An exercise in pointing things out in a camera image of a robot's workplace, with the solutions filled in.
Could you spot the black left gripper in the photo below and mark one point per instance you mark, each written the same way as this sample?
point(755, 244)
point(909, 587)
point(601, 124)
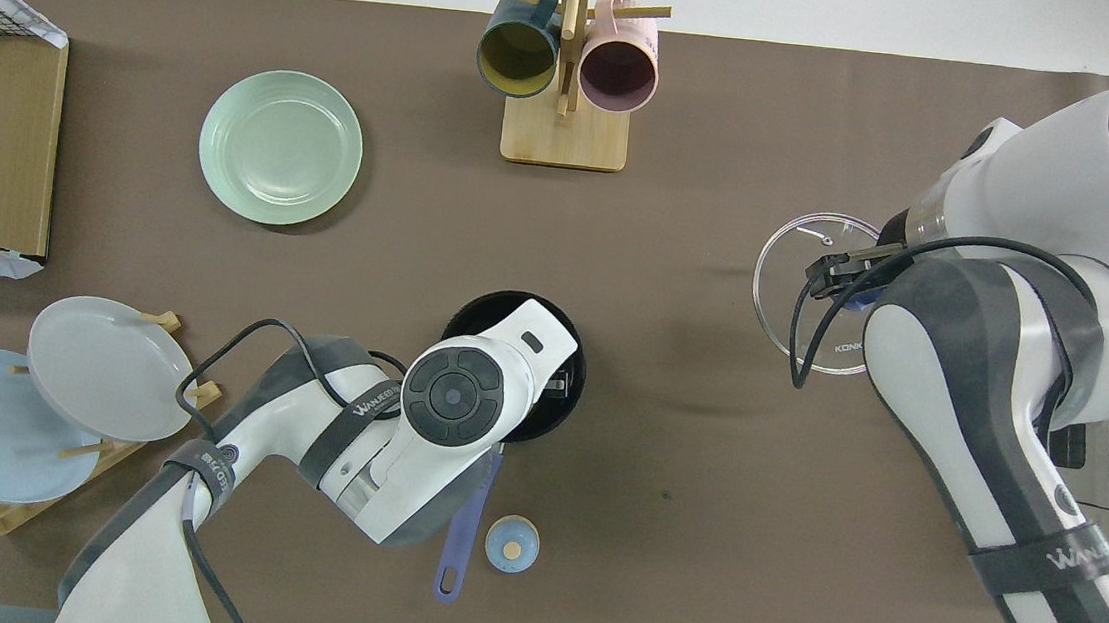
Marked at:
point(556, 387)

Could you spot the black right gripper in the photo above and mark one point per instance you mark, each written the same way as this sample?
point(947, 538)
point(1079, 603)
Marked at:
point(888, 260)

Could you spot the glass lid blue knob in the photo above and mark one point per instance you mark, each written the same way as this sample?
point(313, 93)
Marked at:
point(779, 291)

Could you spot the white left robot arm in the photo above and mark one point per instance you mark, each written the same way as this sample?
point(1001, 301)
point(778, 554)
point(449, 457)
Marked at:
point(446, 402)

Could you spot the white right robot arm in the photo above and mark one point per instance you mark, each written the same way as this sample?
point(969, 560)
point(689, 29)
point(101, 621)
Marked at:
point(1009, 391)

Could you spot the green plate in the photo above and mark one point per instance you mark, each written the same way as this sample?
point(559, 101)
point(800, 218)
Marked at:
point(280, 147)

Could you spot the grey plate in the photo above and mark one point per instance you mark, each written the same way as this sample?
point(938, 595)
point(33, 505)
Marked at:
point(103, 367)

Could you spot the wooden plate rack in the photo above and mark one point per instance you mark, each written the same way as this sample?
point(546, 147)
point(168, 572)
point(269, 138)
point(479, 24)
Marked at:
point(91, 450)

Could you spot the dark blue saucepan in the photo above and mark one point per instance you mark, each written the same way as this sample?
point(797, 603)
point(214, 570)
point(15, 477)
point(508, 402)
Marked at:
point(464, 545)

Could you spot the brown table mat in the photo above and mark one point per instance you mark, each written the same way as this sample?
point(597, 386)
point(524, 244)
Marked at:
point(693, 565)

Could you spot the wooden mug tree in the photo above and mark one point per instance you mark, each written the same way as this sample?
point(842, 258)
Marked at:
point(565, 137)

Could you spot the pink ribbed mug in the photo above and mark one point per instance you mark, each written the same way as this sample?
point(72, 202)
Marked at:
point(618, 74)

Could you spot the dark teal mug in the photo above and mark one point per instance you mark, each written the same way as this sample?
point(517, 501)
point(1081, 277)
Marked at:
point(517, 59)

